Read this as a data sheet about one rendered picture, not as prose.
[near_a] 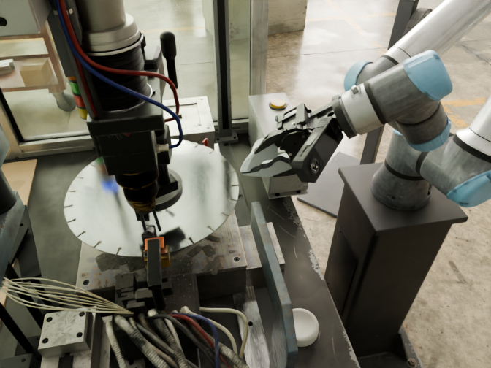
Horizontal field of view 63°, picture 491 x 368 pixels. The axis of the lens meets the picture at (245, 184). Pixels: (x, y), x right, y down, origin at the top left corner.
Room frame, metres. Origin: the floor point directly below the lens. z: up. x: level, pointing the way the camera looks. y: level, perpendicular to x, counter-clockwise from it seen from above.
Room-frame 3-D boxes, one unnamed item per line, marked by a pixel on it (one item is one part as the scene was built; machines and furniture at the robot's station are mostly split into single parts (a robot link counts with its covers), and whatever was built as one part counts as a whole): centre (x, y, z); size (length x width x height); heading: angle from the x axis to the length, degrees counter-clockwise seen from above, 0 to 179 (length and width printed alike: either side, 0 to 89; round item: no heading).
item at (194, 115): (0.92, 0.18, 0.82); 0.18 x 0.18 x 0.15; 11
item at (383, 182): (0.79, -0.41, 0.80); 0.15 x 0.15 x 0.10
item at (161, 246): (0.39, 0.14, 0.95); 0.10 x 0.03 x 0.07; 11
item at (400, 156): (0.79, -0.42, 0.91); 0.13 x 0.12 x 0.14; 26
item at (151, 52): (0.51, 0.14, 1.17); 0.06 x 0.05 x 0.20; 2
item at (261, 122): (0.91, -0.09, 0.82); 0.28 x 0.11 x 0.15; 11
